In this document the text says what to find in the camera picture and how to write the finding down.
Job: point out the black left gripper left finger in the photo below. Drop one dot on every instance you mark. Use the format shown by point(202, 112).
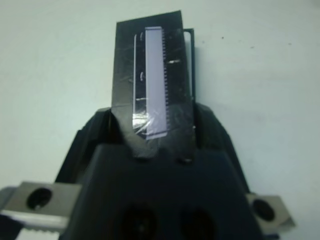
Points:
point(87, 145)

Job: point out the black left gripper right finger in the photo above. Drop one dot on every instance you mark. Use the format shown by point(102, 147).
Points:
point(212, 132)

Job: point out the black box lid with print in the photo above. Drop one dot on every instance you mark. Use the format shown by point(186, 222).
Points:
point(155, 87)

